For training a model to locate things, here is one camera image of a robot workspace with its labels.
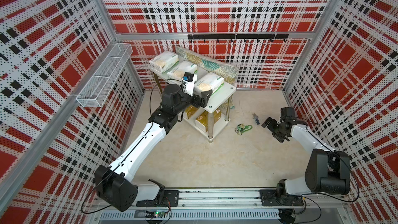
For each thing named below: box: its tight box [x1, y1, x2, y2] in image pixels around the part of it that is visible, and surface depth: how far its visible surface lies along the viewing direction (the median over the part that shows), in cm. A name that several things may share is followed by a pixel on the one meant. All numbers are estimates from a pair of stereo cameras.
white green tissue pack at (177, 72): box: [166, 60, 198, 82], surface depth 77 cm
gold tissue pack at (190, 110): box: [185, 104, 199, 120], surface depth 95 cm
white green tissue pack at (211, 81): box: [193, 72, 225, 95], surface depth 70 cm
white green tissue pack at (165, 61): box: [149, 51, 179, 73], surface depth 82 cm
